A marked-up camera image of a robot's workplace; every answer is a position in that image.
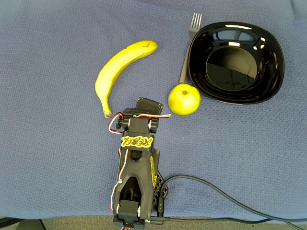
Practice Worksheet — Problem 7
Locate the yellow banana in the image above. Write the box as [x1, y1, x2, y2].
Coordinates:
[94, 40, 159, 118]

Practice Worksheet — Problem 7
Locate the black glossy plate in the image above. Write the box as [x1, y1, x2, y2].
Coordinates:
[188, 21, 285, 105]

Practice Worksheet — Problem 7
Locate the green apple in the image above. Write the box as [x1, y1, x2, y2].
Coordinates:
[167, 83, 201, 116]

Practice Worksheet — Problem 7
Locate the grey fork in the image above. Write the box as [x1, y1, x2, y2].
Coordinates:
[179, 13, 202, 84]

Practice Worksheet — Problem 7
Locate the blue woven cloth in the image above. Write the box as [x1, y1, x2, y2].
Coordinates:
[0, 0, 307, 220]

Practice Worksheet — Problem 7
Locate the red white servo wire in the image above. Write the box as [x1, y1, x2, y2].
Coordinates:
[110, 147, 130, 214]
[108, 112, 125, 134]
[133, 114, 172, 120]

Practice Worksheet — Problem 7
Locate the black cable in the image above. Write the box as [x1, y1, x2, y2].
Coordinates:
[157, 174, 307, 230]

